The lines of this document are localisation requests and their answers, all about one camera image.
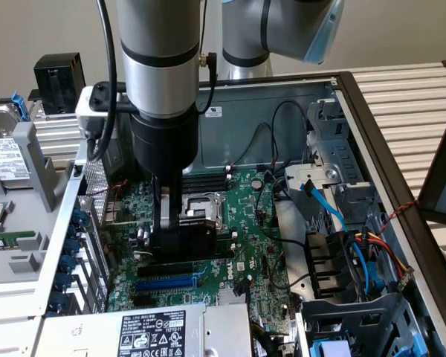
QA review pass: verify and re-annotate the dark framed monitor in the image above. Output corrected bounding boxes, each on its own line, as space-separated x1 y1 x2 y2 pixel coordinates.
417 106 446 228

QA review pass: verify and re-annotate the silver hard disk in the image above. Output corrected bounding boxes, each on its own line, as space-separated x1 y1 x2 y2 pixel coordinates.
0 103 34 187

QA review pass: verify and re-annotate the yellow red power wire bundle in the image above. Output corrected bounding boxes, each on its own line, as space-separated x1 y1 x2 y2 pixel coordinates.
351 230 416 295

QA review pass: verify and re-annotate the green graphics card black cooler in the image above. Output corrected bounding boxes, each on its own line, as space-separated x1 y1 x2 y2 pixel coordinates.
77 196 236 263

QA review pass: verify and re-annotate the grey open PC case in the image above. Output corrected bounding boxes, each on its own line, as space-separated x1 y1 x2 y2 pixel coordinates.
31 71 446 357

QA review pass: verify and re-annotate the black CPU cooler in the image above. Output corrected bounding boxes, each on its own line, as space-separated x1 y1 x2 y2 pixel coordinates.
33 51 87 117

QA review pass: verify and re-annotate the blue disk rail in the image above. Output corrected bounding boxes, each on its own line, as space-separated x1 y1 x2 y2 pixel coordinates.
10 91 31 123

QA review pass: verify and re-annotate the silver CPU socket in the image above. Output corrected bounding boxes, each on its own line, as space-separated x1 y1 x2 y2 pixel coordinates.
180 192 227 236

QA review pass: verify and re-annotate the blue expansion slot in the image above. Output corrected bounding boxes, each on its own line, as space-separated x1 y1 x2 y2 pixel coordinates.
135 277 200 294

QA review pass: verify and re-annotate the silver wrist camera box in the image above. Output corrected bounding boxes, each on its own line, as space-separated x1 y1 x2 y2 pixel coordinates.
75 82 137 141

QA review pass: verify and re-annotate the silver disk bay bracket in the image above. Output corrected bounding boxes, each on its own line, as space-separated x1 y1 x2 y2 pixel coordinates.
284 163 365 194

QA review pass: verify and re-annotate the red black twisted wire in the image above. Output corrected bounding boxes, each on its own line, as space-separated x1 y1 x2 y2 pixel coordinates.
378 199 421 236

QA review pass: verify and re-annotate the thin black looped wire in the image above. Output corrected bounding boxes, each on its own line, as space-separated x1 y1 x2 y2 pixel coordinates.
270 99 310 168

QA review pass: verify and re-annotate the thin red wire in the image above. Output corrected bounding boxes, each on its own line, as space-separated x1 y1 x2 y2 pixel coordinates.
107 179 129 195

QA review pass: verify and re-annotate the silver power supply unit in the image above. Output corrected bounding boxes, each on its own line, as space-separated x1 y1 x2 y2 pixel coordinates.
33 303 253 357

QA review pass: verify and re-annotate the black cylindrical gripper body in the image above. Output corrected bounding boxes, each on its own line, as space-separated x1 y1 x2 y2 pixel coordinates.
129 106 201 177

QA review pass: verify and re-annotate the blue SATA wire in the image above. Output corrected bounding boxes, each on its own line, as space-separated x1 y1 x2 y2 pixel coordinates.
300 179 372 295

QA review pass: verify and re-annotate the long black expansion slot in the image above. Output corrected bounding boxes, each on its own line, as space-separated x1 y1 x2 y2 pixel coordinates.
136 262 195 279

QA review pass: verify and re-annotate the grey parts rack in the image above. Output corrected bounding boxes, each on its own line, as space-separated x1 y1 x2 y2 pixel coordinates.
0 118 79 298

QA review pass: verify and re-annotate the grey disk bay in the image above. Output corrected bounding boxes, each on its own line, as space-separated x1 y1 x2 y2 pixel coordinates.
295 292 446 357

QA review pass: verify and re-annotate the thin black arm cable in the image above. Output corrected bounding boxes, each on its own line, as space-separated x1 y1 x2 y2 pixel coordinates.
260 0 273 53

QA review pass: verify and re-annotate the black RAM slot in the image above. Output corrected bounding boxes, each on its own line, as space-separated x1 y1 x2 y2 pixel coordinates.
184 178 231 190
184 169 232 181
184 183 231 195
184 173 232 186

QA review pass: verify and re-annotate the silver chipset heatsink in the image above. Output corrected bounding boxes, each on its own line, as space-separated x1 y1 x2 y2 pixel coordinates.
217 288 248 306

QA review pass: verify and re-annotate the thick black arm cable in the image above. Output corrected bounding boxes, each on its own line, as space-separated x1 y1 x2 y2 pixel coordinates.
85 0 120 163

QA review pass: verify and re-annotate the green RAM stick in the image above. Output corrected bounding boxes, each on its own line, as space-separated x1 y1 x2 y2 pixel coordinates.
0 230 37 252

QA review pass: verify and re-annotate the black cable gold connector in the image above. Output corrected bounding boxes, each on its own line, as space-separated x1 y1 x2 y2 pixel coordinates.
196 0 219 115

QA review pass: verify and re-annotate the black plastic wire holder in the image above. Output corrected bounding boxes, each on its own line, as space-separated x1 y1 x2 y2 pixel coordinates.
303 229 354 300

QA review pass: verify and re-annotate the black angled wire connector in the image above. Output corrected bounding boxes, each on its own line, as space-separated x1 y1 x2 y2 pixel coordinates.
233 275 253 298

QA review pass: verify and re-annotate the long black wire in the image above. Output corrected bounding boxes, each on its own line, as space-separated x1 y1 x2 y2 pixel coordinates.
254 174 309 248

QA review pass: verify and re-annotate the green motherboard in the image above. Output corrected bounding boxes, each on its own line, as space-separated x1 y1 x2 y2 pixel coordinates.
100 167 297 338

